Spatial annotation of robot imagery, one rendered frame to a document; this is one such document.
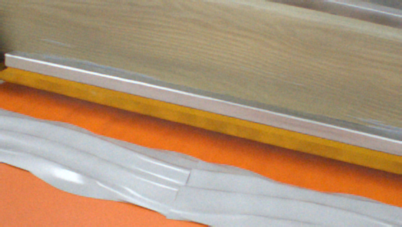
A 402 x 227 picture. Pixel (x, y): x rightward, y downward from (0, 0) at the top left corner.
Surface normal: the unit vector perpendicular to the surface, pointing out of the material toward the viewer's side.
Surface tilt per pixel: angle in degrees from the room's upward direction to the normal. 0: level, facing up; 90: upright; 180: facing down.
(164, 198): 3
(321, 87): 56
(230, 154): 32
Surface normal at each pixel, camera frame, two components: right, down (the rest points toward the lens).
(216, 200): 0.07, -0.53
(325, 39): -0.29, 0.34
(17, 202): 0.11, -0.90
